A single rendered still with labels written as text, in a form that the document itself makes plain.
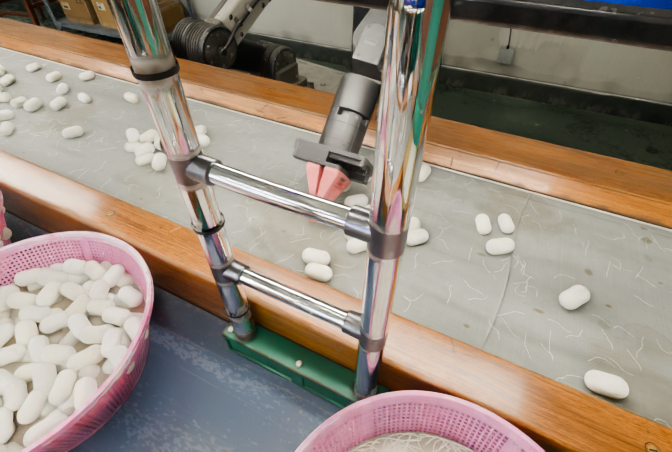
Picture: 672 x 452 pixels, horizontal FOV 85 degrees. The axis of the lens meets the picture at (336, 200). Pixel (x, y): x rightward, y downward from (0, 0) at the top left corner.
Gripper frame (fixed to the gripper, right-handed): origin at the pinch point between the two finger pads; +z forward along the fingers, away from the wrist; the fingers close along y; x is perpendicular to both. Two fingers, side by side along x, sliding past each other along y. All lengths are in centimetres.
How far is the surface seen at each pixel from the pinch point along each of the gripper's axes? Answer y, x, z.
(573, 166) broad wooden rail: 31.6, 16.8, -20.7
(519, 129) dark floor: 35, 170, -84
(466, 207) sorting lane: 18.4, 10.0, -8.7
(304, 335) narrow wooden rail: 6.4, -7.8, 12.5
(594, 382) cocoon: 33.9, -4.7, 6.0
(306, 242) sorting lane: 0.3, -0.2, 3.7
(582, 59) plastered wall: 55, 174, -132
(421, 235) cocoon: 14.1, 2.3, -2.3
